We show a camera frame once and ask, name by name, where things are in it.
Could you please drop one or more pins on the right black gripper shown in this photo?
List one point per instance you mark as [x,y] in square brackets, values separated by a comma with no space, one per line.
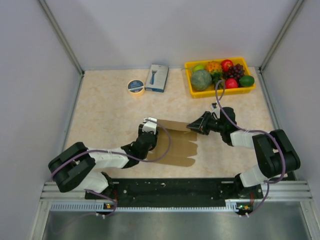
[201,125]

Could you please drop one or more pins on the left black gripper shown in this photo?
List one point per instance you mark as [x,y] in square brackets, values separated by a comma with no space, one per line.
[140,129]

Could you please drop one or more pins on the brown cardboard paper box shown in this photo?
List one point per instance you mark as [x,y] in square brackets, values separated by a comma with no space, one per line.
[183,146]

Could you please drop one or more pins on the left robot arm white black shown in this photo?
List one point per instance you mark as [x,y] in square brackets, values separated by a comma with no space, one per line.
[75,168]

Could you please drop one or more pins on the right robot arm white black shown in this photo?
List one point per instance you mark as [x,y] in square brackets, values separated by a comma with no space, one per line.
[273,153]

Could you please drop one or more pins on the green round melon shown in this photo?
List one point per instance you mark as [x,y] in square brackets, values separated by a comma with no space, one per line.
[201,80]

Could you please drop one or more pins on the small pineapple green leaves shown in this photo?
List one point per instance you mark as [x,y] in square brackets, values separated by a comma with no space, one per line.
[216,76]

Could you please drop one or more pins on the red apple front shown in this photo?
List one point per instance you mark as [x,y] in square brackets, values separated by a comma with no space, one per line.
[231,83]

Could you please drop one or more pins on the red apple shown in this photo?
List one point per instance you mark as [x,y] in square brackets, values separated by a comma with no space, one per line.
[231,83]
[226,64]

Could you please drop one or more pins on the yellow masking tape roll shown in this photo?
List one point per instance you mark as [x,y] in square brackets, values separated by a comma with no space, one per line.
[136,87]

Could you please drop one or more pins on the small green apple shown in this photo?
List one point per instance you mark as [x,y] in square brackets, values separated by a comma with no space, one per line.
[198,67]

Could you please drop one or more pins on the razor in blue package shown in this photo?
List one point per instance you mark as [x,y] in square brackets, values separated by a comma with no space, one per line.
[157,78]

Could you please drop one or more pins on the green avocado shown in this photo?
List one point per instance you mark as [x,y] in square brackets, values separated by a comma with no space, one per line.
[247,81]

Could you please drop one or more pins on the dark purple grape bunch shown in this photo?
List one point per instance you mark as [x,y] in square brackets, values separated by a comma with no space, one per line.
[235,72]

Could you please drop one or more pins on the red apple back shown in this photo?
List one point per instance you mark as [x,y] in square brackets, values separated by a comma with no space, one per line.
[226,64]

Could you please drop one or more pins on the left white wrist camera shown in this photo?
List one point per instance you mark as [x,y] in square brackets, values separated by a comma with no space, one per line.
[149,124]

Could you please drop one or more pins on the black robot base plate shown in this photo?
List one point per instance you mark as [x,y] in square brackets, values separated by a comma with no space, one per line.
[177,192]

